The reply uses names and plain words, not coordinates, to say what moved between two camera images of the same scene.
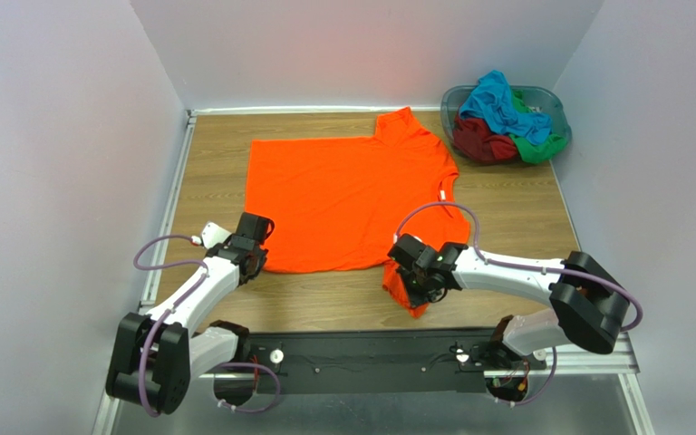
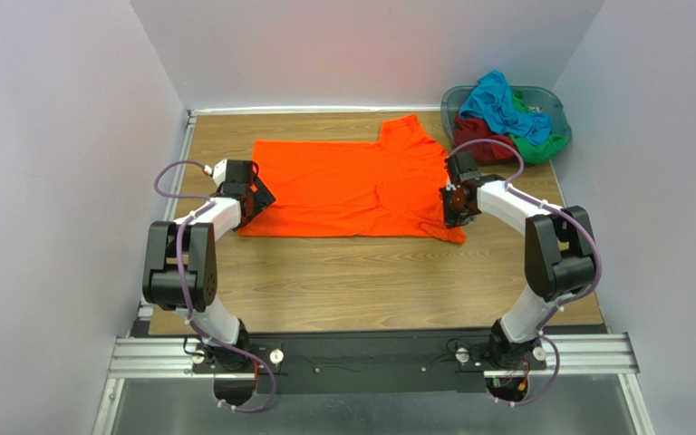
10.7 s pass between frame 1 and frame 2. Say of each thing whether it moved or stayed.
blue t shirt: stayed
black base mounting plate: stayed
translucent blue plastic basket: stayed
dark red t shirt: stayed
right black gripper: moved
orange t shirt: moved
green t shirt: stayed
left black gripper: moved
